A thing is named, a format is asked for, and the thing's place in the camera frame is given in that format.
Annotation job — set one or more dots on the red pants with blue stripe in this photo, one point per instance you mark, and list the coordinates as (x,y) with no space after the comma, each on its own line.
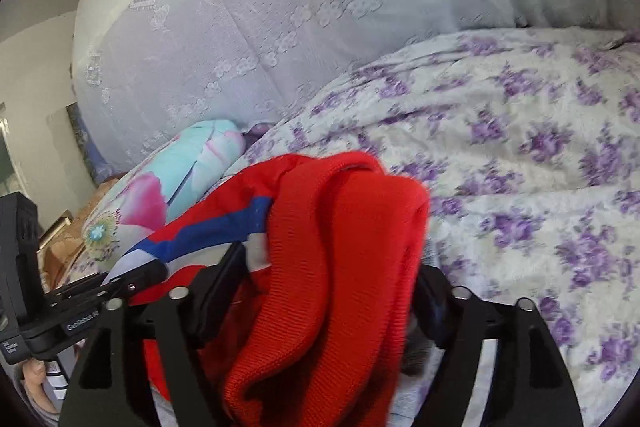
(325,257)

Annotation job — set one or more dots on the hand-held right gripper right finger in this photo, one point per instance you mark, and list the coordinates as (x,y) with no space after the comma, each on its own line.
(435,302)

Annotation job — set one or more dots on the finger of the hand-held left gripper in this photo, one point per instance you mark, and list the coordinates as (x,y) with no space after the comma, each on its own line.
(140,277)

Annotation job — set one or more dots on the teal pink floral folded blanket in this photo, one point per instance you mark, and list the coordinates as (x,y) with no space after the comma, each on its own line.
(190,167)

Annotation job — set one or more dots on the white framed door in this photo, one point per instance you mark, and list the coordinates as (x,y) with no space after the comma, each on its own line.
(10,157)

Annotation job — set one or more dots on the person's left hand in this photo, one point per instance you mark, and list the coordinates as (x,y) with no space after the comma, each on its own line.
(39,384)

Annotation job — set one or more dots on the lace-covered headboard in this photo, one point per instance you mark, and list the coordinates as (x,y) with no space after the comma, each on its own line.
(300,32)

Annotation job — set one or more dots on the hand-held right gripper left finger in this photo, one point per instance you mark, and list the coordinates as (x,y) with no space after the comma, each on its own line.
(220,292)

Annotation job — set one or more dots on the landscape wall poster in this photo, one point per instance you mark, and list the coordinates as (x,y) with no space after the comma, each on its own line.
(82,142)

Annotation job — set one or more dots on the brown patterned pillow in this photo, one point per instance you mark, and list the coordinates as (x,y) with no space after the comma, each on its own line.
(62,257)

